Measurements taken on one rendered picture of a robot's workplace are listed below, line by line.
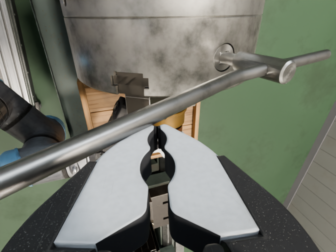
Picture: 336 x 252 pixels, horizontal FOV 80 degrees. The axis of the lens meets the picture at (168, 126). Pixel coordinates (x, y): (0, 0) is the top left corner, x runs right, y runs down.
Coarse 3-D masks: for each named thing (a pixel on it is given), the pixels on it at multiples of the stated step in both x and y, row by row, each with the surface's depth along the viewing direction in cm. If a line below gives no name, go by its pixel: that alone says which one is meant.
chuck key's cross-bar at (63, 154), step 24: (240, 72) 18; (264, 72) 19; (192, 96) 14; (120, 120) 11; (144, 120) 12; (72, 144) 9; (96, 144) 10; (0, 168) 8; (24, 168) 8; (48, 168) 9; (0, 192) 8
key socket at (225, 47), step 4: (224, 44) 24; (228, 44) 25; (220, 48) 24; (224, 48) 25; (228, 48) 25; (216, 52) 24; (232, 52) 26; (216, 56) 25; (216, 60) 25; (216, 64) 25; (220, 64) 25; (224, 64) 26; (216, 68) 25; (220, 68) 26; (224, 68) 26
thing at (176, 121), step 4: (180, 112) 40; (172, 116) 40; (176, 116) 41; (180, 116) 42; (164, 120) 40; (168, 120) 40; (172, 120) 41; (176, 120) 41; (180, 120) 42; (156, 124) 41; (160, 124) 41; (168, 124) 41; (172, 124) 41; (176, 124) 42; (180, 124) 43; (176, 128) 43; (180, 128) 44
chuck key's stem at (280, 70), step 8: (224, 56) 24; (232, 56) 23; (240, 56) 22; (248, 56) 21; (256, 56) 20; (264, 56) 20; (272, 56) 20; (232, 64) 23; (240, 64) 22; (248, 64) 21; (256, 64) 20; (272, 64) 19; (280, 64) 18; (288, 64) 18; (272, 72) 19; (280, 72) 18; (288, 72) 18; (272, 80) 19; (280, 80) 19; (288, 80) 19
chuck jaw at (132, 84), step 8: (120, 72) 26; (128, 72) 25; (120, 80) 26; (128, 80) 26; (136, 80) 25; (144, 80) 25; (120, 88) 27; (128, 88) 26; (136, 88) 26; (128, 96) 29; (136, 96) 28; (144, 96) 28; (128, 104) 29; (136, 104) 29; (144, 104) 29; (128, 112) 30
